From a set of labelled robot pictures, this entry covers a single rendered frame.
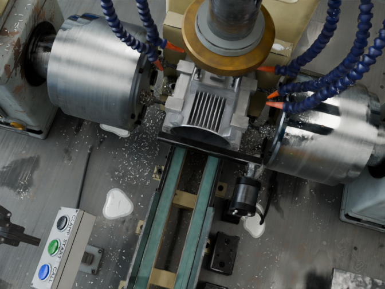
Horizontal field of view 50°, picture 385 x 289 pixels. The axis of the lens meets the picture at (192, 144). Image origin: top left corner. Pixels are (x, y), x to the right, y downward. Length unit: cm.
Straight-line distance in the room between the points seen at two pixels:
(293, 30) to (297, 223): 52
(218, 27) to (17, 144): 74
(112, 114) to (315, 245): 66
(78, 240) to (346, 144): 59
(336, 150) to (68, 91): 59
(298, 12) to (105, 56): 46
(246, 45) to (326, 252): 67
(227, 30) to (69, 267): 55
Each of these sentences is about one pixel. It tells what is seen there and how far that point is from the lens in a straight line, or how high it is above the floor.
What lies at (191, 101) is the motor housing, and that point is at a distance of 95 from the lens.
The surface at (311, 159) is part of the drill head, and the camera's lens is 93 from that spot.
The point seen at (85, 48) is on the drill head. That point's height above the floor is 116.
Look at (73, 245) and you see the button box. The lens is 89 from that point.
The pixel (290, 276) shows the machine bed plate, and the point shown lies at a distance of 119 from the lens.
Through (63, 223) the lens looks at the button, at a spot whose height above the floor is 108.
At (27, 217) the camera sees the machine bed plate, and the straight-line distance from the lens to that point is 122.
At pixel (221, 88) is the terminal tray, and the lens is 90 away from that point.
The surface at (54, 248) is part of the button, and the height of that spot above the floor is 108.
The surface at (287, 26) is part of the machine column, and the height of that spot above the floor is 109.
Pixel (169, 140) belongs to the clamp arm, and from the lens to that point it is 97.
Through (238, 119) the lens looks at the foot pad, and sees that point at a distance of 95.
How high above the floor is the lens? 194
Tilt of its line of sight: 71 degrees down
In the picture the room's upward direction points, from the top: 10 degrees clockwise
